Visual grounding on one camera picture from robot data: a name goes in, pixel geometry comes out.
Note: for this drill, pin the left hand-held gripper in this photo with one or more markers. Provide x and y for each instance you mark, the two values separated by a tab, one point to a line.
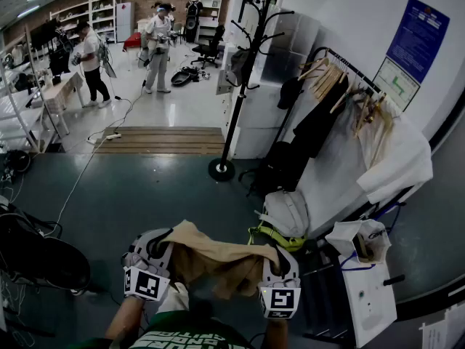
145	285

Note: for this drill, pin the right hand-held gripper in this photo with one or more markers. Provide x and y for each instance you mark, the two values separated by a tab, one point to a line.
281	300

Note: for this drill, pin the tan beige garment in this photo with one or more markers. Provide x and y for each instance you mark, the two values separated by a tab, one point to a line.
218	264

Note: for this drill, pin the black coat stand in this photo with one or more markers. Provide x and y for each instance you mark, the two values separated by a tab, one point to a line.
235	115

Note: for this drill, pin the person's right forearm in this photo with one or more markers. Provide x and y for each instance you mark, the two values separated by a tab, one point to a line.
278	327

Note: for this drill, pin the person's left forearm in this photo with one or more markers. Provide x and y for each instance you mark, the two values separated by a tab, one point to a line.
123	318

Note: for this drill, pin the wooden hangers group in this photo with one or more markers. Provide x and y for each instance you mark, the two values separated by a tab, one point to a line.
328	78

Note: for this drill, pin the light grey backpack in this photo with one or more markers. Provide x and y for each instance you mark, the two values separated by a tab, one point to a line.
287	211

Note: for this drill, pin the person's light grey trousers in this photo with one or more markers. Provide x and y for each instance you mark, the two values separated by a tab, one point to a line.
174	298

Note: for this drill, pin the white paper bag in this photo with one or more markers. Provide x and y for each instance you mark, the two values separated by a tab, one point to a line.
345	236

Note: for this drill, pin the person's green shirt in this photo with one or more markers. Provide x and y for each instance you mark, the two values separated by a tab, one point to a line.
181	334

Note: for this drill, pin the black backpack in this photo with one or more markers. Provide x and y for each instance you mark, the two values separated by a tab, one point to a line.
279	165

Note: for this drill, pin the wooden slat platform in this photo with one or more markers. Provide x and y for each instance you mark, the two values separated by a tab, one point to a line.
163	140

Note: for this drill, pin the white power strip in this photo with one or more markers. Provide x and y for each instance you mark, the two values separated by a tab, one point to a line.
113	136

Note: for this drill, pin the large black bag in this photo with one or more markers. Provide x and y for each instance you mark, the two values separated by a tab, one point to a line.
40	253

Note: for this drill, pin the black hanging garment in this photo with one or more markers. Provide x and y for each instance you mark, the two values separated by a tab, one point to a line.
319	122

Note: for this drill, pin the white hanging garment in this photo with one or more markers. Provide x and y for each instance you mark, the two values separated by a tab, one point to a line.
396	158

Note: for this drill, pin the black floor basin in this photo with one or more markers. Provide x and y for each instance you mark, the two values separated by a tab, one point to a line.
181	78

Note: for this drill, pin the black hat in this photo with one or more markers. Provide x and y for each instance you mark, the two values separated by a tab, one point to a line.
288	93

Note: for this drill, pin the table with checked cloth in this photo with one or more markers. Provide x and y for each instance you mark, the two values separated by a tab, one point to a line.
60	91

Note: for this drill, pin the white metal rack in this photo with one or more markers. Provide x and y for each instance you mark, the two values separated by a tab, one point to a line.
22	115

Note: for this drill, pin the grey bag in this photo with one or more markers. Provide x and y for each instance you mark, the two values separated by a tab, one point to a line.
239	64

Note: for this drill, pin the black office chair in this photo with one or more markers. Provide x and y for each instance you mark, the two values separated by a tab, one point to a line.
210	47

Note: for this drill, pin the white table with red tablecloth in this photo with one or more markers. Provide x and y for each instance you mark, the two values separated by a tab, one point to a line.
132	41

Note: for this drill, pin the black garment rack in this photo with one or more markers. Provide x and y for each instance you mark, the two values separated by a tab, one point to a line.
357	73

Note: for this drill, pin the framed evacuation map sign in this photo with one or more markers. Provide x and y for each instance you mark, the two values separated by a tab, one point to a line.
396	84

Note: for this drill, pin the white metal locker cabinet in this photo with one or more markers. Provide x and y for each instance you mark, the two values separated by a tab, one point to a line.
287	49

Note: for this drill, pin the white fridge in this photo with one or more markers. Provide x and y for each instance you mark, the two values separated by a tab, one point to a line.
125	22

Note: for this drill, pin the long white shelving unit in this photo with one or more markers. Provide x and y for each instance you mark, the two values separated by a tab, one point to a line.
98	13

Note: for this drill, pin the small white bookshelf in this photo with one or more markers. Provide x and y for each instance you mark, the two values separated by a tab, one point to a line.
210	6

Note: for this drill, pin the blue wall poster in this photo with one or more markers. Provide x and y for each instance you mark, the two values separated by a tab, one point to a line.
417	38

